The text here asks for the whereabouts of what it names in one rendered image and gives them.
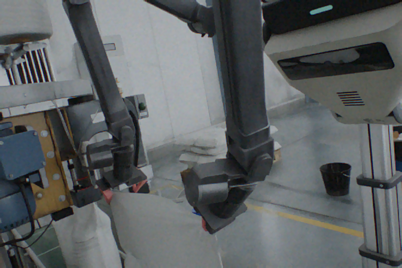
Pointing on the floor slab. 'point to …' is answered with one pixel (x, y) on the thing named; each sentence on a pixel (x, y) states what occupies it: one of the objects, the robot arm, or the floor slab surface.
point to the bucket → (336, 177)
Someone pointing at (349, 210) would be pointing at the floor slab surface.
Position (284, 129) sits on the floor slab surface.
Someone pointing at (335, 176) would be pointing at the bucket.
